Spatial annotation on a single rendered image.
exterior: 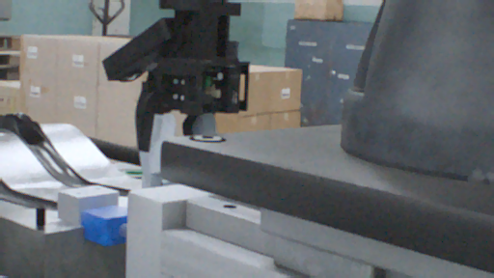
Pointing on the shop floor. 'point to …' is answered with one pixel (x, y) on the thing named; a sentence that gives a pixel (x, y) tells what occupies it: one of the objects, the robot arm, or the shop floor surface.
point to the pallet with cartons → (265, 101)
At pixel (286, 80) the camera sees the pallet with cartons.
